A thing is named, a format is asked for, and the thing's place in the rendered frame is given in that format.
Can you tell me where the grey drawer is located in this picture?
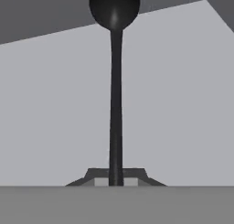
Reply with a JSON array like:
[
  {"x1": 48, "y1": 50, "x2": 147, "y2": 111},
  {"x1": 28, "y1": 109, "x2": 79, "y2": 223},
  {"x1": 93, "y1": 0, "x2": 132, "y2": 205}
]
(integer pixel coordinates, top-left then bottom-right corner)
[{"x1": 0, "y1": 0, "x2": 234, "y2": 187}]

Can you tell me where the black ladle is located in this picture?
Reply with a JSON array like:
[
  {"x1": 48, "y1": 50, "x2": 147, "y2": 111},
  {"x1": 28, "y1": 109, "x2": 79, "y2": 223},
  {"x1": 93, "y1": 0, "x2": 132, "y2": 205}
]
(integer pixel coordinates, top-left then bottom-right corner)
[{"x1": 89, "y1": 0, "x2": 142, "y2": 187}]

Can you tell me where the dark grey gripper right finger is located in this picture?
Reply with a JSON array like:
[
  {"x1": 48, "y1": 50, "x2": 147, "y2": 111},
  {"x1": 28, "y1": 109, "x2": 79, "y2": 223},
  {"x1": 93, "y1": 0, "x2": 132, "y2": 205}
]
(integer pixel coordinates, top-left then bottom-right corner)
[{"x1": 122, "y1": 168, "x2": 167, "y2": 187}]

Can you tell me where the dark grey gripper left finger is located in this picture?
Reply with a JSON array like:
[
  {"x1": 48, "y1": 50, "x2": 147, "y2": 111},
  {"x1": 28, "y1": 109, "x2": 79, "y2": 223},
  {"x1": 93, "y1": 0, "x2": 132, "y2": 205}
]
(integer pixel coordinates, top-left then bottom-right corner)
[{"x1": 64, "y1": 167, "x2": 111, "y2": 187}]

